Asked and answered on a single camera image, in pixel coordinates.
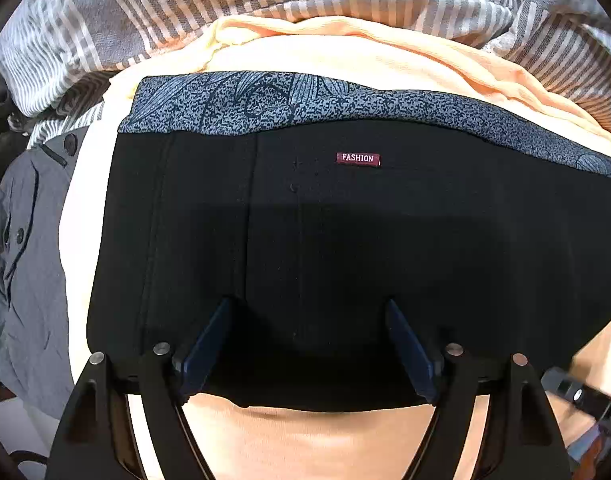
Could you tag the black pants with patterned waistband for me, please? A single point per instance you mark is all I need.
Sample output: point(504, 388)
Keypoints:
point(335, 240)

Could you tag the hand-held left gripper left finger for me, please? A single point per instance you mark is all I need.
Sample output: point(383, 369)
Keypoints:
point(210, 345)

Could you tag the grey buttoned jacket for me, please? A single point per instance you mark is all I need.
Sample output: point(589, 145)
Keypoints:
point(30, 260)

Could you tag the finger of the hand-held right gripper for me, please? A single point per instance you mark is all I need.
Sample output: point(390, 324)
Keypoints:
point(585, 397)

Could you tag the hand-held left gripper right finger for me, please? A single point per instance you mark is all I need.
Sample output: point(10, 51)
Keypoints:
point(408, 345)

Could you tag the peach bed sheet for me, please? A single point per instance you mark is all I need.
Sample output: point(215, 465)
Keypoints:
point(335, 440)

